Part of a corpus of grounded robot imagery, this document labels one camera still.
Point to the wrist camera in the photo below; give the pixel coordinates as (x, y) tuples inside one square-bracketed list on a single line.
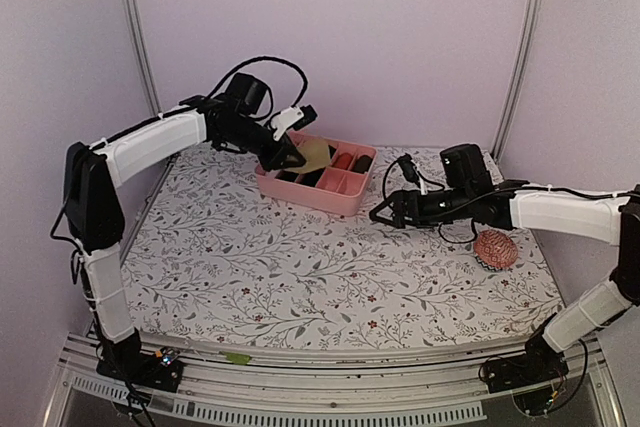
[(411, 173), (281, 122)]

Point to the black underwear white trim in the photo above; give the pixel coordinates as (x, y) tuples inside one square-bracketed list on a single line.
[(311, 179)]

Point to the khaki underwear cream waistband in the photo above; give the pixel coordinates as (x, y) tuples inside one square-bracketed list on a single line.
[(316, 153)]

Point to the right aluminium frame post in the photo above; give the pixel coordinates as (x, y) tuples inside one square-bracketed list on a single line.
[(508, 113)]

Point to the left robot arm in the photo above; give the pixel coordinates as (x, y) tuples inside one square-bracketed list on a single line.
[(237, 116)]

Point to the pink divided storage box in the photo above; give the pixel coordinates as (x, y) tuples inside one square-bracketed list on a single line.
[(338, 191)]

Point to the floral table mat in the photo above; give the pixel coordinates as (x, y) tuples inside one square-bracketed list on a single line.
[(215, 260)]

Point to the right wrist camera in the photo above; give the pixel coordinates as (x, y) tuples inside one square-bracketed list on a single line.
[(411, 173)]

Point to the black rolled underwear front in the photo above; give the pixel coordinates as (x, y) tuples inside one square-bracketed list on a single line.
[(287, 176)]

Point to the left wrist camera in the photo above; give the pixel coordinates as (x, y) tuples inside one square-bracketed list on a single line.
[(281, 122)]

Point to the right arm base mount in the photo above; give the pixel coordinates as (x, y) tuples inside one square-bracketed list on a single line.
[(538, 363)]

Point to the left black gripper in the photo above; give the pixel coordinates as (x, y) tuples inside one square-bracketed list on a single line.
[(276, 160)]

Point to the aluminium front rail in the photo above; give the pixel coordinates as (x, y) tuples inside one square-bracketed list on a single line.
[(427, 386)]

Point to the green tape scrap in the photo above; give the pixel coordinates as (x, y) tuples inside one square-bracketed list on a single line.
[(237, 358)]

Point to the olive rolled underwear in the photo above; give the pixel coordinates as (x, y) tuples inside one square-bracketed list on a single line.
[(362, 164)]

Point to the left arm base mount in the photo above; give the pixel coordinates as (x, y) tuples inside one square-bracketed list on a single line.
[(125, 361)]

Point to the left aluminium frame post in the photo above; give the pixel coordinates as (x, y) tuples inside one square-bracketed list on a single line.
[(134, 23)]

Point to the red patterned bowl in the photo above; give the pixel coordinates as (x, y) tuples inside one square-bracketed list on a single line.
[(495, 251)]

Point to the red rolled underwear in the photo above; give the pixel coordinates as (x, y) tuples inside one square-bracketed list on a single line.
[(343, 161)]

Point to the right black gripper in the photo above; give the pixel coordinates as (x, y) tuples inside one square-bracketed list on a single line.
[(400, 199)]

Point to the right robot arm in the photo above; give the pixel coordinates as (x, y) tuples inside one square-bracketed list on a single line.
[(471, 194)]

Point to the aluminium frame post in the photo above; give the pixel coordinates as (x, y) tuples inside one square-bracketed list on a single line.
[(508, 113), (134, 23)]

